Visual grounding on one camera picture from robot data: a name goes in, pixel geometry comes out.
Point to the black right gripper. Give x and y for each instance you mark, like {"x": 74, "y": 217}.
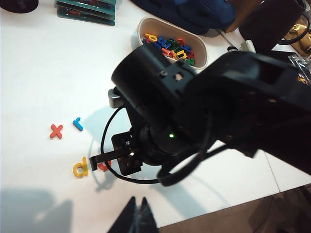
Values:
{"x": 145, "y": 145}

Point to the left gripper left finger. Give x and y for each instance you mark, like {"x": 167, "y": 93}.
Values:
{"x": 126, "y": 218}

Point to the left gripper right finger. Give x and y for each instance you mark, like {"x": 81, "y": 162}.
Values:
{"x": 147, "y": 218}

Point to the orange letter o magnet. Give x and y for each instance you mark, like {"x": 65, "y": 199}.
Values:
{"x": 104, "y": 166}

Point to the yellow letter d magnet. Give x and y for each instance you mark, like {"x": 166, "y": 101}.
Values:
{"x": 84, "y": 165}

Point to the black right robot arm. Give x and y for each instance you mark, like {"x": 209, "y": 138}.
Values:
{"x": 218, "y": 97}

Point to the light blue letter r magnet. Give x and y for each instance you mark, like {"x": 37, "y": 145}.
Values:
{"x": 78, "y": 124}

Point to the orange letter x magnet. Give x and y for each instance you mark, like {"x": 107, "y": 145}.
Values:
{"x": 56, "y": 131}

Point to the red letter magnet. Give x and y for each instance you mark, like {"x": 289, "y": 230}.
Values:
{"x": 166, "y": 51}

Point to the yellow letter n magnet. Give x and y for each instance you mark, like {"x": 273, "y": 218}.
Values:
{"x": 181, "y": 55}

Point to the yellow letter p magnet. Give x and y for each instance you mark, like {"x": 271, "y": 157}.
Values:
{"x": 151, "y": 37}

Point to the blue letter m magnet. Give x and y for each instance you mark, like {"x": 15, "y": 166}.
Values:
{"x": 164, "y": 41}

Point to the green letter magnet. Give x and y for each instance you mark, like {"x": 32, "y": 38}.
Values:
{"x": 173, "y": 43}

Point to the blue letter k magnet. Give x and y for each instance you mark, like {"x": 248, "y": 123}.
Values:
{"x": 185, "y": 47}

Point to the beige oval container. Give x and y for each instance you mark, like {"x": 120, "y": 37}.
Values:
{"x": 141, "y": 34}

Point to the black mesh pen holder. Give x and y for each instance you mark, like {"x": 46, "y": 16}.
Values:
{"x": 17, "y": 4}

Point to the white plug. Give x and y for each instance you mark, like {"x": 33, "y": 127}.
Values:
{"x": 247, "y": 46}

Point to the large black cylinder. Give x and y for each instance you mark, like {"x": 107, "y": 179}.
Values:
{"x": 267, "y": 19}

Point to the clear plastic bag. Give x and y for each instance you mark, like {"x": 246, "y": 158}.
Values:
{"x": 300, "y": 60}

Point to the gold foil package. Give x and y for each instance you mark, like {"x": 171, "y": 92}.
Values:
{"x": 300, "y": 34}

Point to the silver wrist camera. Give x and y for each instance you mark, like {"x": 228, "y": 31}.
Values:
{"x": 114, "y": 99}

